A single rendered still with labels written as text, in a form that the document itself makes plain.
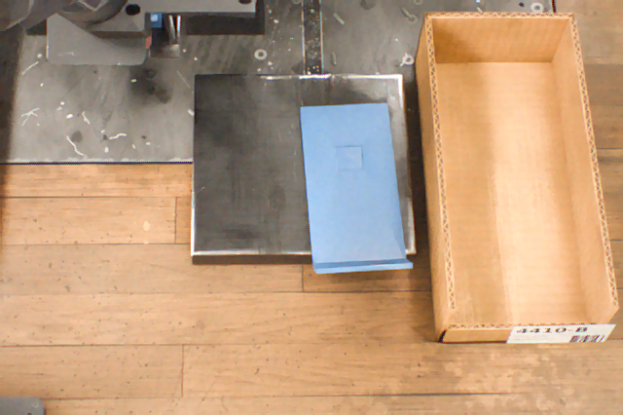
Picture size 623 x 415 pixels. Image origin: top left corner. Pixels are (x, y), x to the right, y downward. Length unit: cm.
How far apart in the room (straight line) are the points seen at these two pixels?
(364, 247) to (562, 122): 20
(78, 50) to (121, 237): 18
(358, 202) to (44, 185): 25
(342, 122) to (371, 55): 9
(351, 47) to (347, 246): 20
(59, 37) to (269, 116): 21
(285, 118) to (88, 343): 23
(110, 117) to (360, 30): 22
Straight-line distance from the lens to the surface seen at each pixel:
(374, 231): 89
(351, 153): 92
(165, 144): 95
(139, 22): 75
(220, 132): 93
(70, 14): 70
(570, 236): 94
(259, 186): 91
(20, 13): 62
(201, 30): 100
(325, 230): 89
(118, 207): 93
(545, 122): 98
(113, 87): 98
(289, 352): 88
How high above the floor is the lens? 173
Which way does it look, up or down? 64 degrees down
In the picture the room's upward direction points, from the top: 5 degrees clockwise
